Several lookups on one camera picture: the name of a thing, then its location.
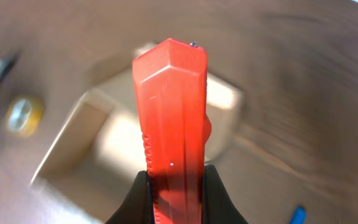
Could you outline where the open cardboard box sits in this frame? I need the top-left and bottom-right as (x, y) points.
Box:
(29, 42), (245, 224)

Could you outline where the blue marker pen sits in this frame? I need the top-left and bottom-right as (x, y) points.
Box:
(289, 205), (306, 224)

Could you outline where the yellow tape roll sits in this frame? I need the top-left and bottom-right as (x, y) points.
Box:
(5, 96), (45, 138)

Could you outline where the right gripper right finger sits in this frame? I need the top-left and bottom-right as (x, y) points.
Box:
(202, 164), (248, 224)

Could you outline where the red utility knife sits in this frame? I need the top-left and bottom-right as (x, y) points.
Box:
(132, 39), (211, 223)

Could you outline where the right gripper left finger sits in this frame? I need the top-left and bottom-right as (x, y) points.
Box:
(106, 171), (153, 224)

